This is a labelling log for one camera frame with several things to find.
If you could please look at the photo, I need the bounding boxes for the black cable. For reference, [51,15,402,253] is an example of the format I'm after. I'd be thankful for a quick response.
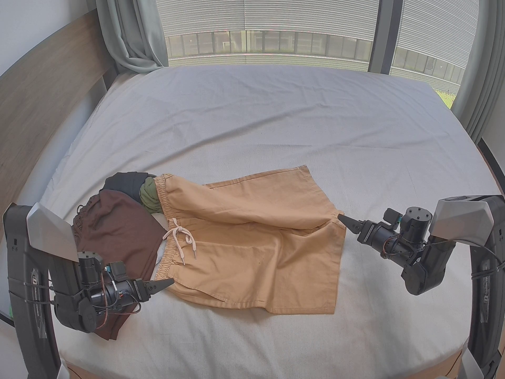
[430,237,505,279]

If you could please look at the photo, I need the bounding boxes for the window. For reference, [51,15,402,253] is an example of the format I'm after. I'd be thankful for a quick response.
[152,0,482,107]

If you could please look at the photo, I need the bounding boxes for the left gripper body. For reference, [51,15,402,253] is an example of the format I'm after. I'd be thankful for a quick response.
[103,279,152,311]

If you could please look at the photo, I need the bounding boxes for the green garment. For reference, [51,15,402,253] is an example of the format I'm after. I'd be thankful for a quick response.
[140,176,160,214]

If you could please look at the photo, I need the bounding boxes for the brown shorts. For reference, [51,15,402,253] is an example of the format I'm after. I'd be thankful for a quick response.
[72,190,168,342]

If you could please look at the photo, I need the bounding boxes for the grey-green curtain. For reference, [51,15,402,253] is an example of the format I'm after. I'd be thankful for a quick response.
[451,0,505,143]
[92,0,169,74]

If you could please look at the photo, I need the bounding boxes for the black garment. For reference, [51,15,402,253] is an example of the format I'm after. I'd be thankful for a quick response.
[99,172,156,204]

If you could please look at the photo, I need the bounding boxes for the bed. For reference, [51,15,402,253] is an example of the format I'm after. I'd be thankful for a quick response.
[0,8,505,379]

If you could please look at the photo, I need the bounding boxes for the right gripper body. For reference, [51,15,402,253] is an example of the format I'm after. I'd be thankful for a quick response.
[357,220,400,253]

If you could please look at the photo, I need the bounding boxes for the white garment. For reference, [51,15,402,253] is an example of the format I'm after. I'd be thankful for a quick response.
[151,212,171,269]

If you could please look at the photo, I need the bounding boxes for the tan shorts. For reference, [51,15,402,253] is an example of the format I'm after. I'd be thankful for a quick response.
[154,165,347,316]

